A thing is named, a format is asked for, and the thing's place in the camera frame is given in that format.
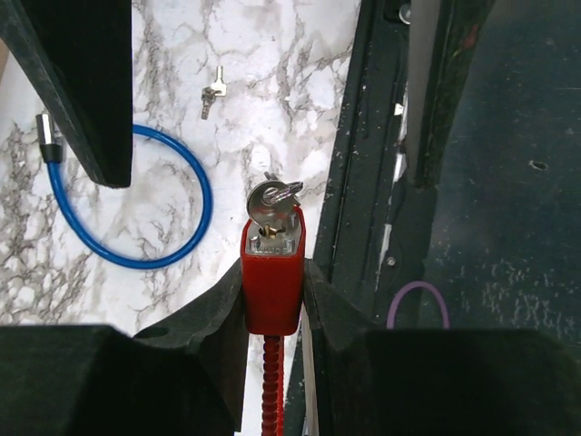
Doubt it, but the silver key bunch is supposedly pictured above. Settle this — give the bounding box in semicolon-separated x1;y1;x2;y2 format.
246;172;304;239
201;65;227;120

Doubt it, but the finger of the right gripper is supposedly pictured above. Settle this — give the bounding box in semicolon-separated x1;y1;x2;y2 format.
1;1;133;188
404;0;495;189

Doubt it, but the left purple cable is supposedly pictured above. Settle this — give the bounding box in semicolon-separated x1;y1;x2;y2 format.
385;280;451;331

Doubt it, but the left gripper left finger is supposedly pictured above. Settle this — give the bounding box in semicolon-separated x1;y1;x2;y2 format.
1;263;248;435

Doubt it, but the red cable lock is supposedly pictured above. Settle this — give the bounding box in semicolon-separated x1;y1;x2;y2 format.
240;206;306;435

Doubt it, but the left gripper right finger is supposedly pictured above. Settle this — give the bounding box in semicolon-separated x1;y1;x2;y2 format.
302;262;580;435

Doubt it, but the blue cable lock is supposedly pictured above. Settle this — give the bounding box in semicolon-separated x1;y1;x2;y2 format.
35;114;213;271

